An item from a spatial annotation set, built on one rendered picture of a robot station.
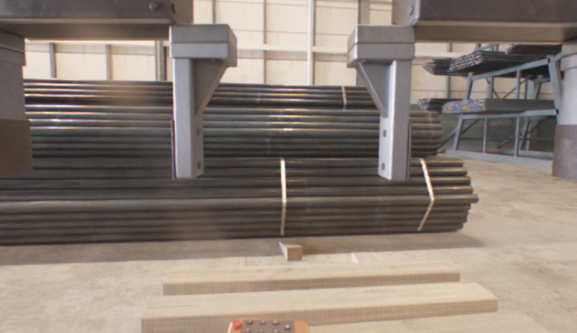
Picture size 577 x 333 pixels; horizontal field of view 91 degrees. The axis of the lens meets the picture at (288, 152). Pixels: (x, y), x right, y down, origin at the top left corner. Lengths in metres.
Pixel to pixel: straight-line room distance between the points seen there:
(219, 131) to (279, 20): 8.05
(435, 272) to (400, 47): 1.04
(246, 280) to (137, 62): 9.14
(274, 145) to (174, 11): 1.62
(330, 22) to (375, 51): 9.67
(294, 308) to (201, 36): 0.78
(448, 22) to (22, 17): 0.26
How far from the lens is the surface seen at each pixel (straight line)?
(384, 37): 0.21
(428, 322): 0.92
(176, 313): 0.92
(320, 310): 0.90
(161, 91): 2.40
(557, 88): 7.27
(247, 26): 9.54
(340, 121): 1.88
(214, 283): 1.04
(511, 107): 7.37
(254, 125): 1.78
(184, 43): 0.21
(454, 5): 0.22
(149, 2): 0.22
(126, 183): 1.84
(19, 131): 0.29
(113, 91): 2.50
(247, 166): 1.74
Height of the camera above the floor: 0.69
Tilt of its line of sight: 5 degrees down
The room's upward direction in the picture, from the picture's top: 1 degrees clockwise
